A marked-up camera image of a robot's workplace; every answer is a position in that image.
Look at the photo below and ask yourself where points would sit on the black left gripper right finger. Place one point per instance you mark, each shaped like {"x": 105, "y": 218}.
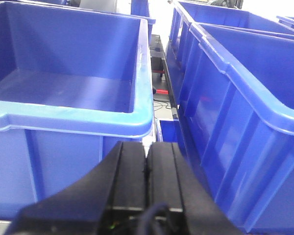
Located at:
{"x": 175, "y": 193}

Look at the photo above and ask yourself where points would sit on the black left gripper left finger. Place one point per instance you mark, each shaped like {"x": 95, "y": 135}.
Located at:
{"x": 113, "y": 190}

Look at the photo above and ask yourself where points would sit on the small blue bin lower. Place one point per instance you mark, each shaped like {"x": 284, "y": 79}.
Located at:
{"x": 168, "y": 130}

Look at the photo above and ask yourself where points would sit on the blue plastic bin right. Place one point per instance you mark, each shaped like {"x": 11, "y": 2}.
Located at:
{"x": 238, "y": 100}

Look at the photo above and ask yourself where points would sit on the blue plastic bin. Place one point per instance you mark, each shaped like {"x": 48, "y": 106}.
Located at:
{"x": 73, "y": 82}
{"x": 238, "y": 100}

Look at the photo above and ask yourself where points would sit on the blue plastic bin left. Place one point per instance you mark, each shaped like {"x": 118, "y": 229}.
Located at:
{"x": 73, "y": 82}

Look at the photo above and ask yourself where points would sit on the blue bin rear right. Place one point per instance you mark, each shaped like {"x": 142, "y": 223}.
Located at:
{"x": 187, "y": 13}

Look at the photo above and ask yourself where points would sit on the red metal frame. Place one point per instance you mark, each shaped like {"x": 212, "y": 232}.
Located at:
{"x": 159, "y": 82}

